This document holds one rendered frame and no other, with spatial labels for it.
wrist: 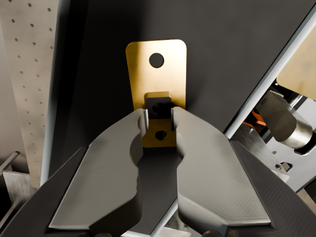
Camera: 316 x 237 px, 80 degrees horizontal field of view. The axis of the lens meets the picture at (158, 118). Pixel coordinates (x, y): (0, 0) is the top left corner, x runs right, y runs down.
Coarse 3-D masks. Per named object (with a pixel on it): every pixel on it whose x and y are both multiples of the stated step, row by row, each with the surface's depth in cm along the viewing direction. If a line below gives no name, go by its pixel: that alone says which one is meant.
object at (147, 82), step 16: (128, 48) 12; (144, 48) 12; (160, 48) 12; (176, 48) 12; (128, 64) 12; (144, 64) 12; (176, 64) 12; (144, 80) 13; (160, 80) 13; (176, 80) 13; (144, 96) 14; (160, 96) 13; (176, 96) 14; (160, 112) 13; (160, 128) 15; (144, 144) 16; (160, 144) 16
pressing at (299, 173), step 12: (300, 96) 31; (300, 108) 32; (312, 108) 32; (312, 120) 34; (264, 132) 35; (276, 144) 37; (276, 156) 38; (288, 156) 38; (300, 156) 38; (312, 156) 38; (288, 168) 40; (300, 168) 40; (312, 168) 40; (288, 180) 42; (300, 180) 42; (312, 180) 42
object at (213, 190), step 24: (192, 120) 10; (192, 144) 9; (216, 144) 9; (192, 168) 7; (216, 168) 7; (240, 168) 7; (192, 192) 7; (216, 192) 6; (240, 192) 6; (192, 216) 7; (216, 216) 6; (240, 216) 6; (264, 216) 6
